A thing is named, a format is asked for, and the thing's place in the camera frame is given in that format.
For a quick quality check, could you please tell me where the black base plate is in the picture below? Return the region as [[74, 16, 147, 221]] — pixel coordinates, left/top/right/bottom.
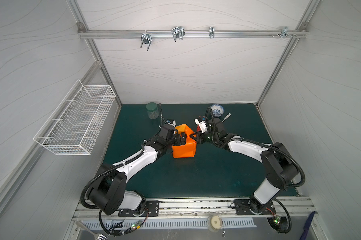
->
[[233, 199, 276, 216], [118, 200, 159, 218]]

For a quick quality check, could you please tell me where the blue handled tool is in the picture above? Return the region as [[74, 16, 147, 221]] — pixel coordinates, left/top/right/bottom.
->
[[299, 211, 316, 240]]

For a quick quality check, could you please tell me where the round white puck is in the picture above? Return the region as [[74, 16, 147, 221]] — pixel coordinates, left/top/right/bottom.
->
[[207, 215, 223, 233]]

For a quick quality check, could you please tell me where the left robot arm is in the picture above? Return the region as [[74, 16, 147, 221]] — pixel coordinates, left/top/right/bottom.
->
[[80, 124, 186, 216]]

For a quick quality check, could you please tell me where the white wire basket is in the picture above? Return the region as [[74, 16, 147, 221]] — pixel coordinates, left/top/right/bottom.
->
[[33, 80, 116, 156]]

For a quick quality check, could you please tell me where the blue white ceramic bowl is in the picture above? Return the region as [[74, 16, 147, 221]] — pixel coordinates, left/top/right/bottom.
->
[[210, 104, 224, 118]]

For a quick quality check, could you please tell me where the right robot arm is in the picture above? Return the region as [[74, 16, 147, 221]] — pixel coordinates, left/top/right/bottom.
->
[[190, 117, 306, 215]]

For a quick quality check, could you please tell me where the aluminium cross rail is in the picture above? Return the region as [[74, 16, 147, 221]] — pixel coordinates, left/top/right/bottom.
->
[[79, 29, 309, 39]]

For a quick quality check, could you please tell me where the right base cable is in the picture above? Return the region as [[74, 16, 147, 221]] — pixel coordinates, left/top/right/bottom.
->
[[266, 199, 292, 234]]

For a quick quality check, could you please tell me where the left metal clamp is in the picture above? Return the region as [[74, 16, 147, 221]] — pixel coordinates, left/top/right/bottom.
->
[[140, 33, 153, 51]]

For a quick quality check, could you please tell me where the right metal bracket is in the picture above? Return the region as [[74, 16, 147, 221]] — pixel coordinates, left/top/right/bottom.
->
[[270, 27, 297, 39]]

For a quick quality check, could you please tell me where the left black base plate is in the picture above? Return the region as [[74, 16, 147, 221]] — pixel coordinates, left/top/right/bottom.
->
[[118, 200, 159, 218]]

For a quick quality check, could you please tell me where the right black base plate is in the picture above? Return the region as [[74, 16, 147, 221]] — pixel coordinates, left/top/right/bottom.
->
[[233, 199, 276, 216]]

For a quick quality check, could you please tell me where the silver fork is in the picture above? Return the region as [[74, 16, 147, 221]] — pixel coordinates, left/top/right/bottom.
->
[[222, 113, 231, 122]]

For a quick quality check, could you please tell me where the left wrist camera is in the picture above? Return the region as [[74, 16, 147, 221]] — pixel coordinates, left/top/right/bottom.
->
[[166, 119, 176, 127]]

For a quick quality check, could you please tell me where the metal clamp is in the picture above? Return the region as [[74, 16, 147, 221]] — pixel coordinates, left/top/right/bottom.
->
[[171, 26, 185, 42], [140, 33, 153, 51]]

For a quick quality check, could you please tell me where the middle metal clamp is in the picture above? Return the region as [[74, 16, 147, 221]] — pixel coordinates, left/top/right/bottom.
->
[[171, 26, 185, 42]]

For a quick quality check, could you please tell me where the orange wrapping paper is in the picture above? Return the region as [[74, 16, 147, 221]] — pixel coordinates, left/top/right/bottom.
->
[[172, 124, 196, 159]]

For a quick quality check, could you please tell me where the green lid glass jar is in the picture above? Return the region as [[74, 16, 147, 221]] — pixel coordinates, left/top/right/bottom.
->
[[146, 102, 159, 120]]

